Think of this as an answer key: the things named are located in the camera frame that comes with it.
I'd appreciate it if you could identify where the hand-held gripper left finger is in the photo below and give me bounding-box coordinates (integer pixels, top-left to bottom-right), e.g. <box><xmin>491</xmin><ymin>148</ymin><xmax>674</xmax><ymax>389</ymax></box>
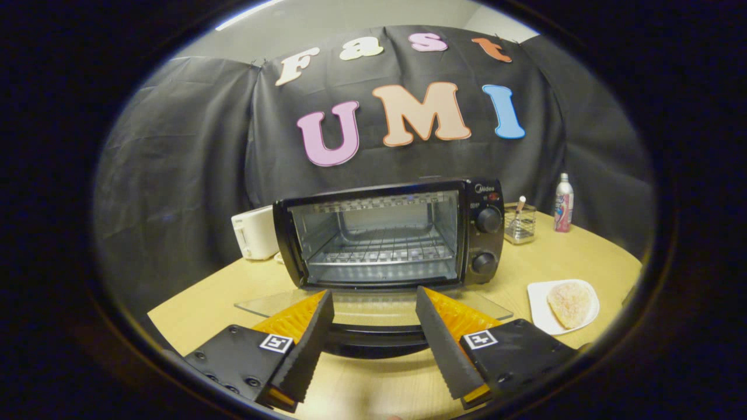
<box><xmin>182</xmin><ymin>289</ymin><xmax>336</xmax><ymax>414</ymax></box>

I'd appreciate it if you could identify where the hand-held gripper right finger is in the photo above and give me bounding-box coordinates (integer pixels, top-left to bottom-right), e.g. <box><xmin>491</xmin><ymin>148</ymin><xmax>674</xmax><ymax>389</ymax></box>
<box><xmin>415</xmin><ymin>286</ymin><xmax>580</xmax><ymax>410</ymax></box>

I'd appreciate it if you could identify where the black toaster oven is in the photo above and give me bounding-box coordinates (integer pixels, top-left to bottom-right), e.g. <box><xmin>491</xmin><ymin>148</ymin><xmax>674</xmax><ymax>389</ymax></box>
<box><xmin>234</xmin><ymin>178</ymin><xmax>514</xmax><ymax>359</ymax></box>

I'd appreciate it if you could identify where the sugared pastry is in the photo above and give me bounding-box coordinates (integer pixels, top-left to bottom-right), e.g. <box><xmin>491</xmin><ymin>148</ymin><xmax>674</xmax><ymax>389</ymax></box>
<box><xmin>547</xmin><ymin>282</ymin><xmax>594</xmax><ymax>329</ymax></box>

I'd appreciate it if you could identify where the white pop-up toaster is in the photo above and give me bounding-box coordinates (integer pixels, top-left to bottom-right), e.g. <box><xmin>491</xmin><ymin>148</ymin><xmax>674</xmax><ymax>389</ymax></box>
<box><xmin>231</xmin><ymin>205</ymin><xmax>281</xmax><ymax>261</ymax></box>

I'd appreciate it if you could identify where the white square plate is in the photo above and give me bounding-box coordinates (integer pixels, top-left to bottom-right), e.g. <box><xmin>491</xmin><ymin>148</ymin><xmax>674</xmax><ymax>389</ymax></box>
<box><xmin>527</xmin><ymin>279</ymin><xmax>601</xmax><ymax>336</ymax></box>

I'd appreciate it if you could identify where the clear utensil holder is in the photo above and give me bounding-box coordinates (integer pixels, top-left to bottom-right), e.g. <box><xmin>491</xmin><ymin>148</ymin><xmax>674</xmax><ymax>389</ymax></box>
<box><xmin>504</xmin><ymin>204</ymin><xmax>537</xmax><ymax>244</ymax></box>

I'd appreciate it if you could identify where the pink and silver bottle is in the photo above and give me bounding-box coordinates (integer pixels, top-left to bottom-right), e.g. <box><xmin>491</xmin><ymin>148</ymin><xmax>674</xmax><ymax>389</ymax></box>
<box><xmin>554</xmin><ymin>173</ymin><xmax>574</xmax><ymax>233</ymax></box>

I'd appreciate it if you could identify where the black backdrop cloth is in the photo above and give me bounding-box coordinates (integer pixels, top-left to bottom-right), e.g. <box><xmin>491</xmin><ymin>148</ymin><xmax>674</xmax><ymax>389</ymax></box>
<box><xmin>93</xmin><ymin>24</ymin><xmax>657</xmax><ymax>316</ymax></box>

